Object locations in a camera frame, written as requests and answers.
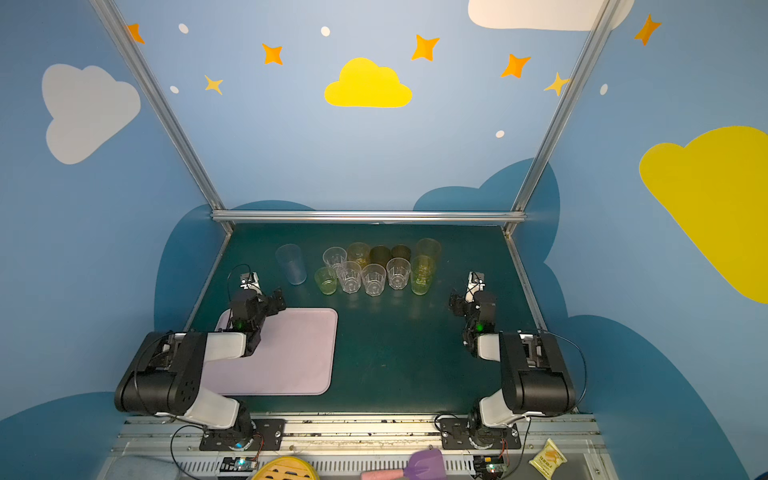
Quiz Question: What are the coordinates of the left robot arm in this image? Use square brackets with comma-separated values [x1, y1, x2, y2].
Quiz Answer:
[114, 288, 287, 451]

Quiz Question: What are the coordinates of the tall blue textured cup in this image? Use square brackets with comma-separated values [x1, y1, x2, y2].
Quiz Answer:
[275, 244, 307, 286]

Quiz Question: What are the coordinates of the purple toy shovel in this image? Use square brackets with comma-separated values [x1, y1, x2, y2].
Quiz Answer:
[360, 449, 447, 480]

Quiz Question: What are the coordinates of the clear faceted glass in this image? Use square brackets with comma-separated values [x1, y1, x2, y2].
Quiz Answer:
[386, 257, 411, 290]
[322, 246, 347, 270]
[361, 263, 387, 297]
[336, 261, 362, 294]

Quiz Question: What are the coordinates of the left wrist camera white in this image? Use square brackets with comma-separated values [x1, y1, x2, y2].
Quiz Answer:
[239, 272, 261, 293]

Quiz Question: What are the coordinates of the brown textured cup rear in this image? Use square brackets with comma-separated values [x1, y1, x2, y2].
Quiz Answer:
[391, 244, 411, 261]

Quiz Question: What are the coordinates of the pink plastic tray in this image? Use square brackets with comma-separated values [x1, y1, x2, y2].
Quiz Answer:
[202, 308, 338, 396]

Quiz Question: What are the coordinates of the clear faceted glass back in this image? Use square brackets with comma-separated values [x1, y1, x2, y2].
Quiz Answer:
[322, 246, 347, 270]

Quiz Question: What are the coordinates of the brown textured cup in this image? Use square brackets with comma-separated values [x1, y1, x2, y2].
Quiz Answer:
[370, 245, 392, 267]
[391, 244, 411, 261]

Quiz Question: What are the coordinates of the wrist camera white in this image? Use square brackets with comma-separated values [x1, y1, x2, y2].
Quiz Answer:
[467, 271, 485, 295]
[239, 272, 261, 293]

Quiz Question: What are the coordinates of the small green cup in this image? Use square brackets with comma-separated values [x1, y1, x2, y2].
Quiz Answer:
[314, 266, 338, 296]

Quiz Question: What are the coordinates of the yellow round lid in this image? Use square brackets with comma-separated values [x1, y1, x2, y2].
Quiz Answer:
[251, 456, 320, 480]

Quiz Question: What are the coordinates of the tall yellow cup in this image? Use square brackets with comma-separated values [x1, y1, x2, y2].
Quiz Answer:
[416, 238, 442, 262]

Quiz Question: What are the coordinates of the yellow snack packet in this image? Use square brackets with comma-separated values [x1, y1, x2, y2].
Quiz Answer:
[528, 438, 568, 480]

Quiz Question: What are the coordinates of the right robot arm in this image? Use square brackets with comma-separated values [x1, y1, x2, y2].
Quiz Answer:
[448, 290, 583, 449]

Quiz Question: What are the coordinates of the yellow transparent cup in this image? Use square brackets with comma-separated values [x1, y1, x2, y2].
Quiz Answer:
[346, 242, 371, 268]

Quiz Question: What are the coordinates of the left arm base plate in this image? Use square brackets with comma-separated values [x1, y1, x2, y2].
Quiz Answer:
[199, 418, 286, 452]

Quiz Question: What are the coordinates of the tall green cup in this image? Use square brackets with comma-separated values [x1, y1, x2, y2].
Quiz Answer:
[411, 255, 436, 296]

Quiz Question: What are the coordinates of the aluminium frame rear bar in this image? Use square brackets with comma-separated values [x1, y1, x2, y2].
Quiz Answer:
[212, 210, 526, 224]

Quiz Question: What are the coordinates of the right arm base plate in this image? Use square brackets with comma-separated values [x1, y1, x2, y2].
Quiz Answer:
[434, 416, 522, 450]

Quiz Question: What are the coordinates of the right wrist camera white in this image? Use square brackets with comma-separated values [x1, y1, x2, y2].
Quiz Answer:
[467, 271, 485, 295]

